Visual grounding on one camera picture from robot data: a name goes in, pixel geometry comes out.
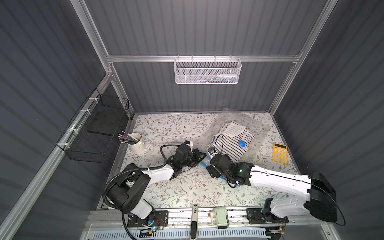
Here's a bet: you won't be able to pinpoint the yellow calculator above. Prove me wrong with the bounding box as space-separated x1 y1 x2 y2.
273 143 289 164

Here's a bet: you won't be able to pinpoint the black white handheld tool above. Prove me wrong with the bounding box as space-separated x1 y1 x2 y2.
190 204 199 240

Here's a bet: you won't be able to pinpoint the pens in mug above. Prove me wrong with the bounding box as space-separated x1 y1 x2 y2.
118 131 140 145

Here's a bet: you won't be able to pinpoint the markers in white basket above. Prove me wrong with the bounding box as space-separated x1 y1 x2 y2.
197 74 239 84

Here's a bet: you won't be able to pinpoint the white wire mesh basket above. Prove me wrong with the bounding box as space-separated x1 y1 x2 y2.
173 57 242 85

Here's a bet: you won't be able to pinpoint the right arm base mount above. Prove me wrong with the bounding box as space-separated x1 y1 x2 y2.
246 208 289 224

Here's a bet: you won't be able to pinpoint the clear vacuum bag blue zipper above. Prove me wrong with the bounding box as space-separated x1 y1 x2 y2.
202 112 271 188

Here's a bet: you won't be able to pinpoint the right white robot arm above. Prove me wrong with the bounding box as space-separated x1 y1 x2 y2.
207 154 343 224

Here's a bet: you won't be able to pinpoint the blue bag valve cap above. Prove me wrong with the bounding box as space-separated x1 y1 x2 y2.
239 140 246 148

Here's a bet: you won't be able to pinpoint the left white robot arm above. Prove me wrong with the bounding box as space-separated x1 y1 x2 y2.
102 141 207 226

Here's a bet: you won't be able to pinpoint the black wire mesh basket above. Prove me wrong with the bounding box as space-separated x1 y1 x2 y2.
57 91 130 164

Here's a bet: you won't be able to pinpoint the pale green box device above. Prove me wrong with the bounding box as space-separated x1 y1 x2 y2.
209 207 230 230

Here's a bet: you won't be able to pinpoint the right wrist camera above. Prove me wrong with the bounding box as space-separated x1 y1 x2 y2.
207 147 217 158

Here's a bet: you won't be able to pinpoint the white mug pen holder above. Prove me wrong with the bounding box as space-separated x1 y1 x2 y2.
128 133 145 154

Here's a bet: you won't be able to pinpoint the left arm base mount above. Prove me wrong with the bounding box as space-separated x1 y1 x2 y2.
127 210 169 228

